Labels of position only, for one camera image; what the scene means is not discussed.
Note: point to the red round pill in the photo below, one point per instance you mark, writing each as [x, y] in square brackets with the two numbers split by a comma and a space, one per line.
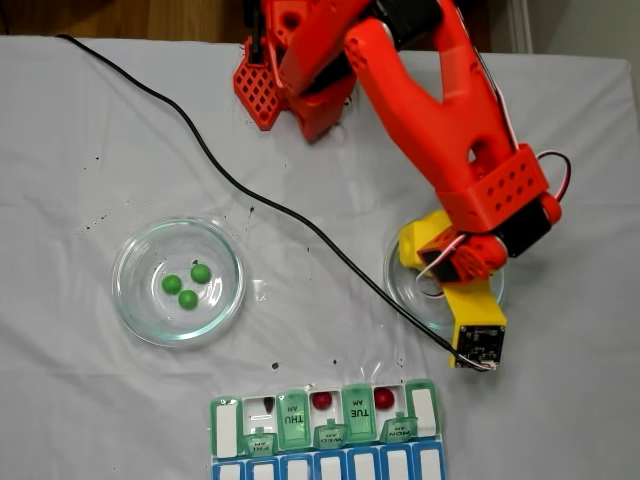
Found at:
[384, 397]
[322, 400]

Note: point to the green round pill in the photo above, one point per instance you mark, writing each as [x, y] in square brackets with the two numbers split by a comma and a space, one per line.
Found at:
[171, 284]
[200, 273]
[188, 299]

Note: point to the clear glass bowl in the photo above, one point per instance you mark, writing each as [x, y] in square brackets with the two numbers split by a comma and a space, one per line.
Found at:
[400, 295]
[145, 310]

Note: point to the white tablecloth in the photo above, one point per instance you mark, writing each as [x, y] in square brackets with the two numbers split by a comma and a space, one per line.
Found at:
[75, 150]

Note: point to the weekly pill organizer box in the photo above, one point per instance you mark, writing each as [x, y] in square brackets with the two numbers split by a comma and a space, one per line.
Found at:
[360, 415]

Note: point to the black table clamp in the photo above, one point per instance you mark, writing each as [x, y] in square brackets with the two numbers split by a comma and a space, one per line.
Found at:
[256, 30]

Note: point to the camera board on yellow mount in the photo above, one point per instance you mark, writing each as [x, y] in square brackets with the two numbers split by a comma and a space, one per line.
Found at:
[480, 340]

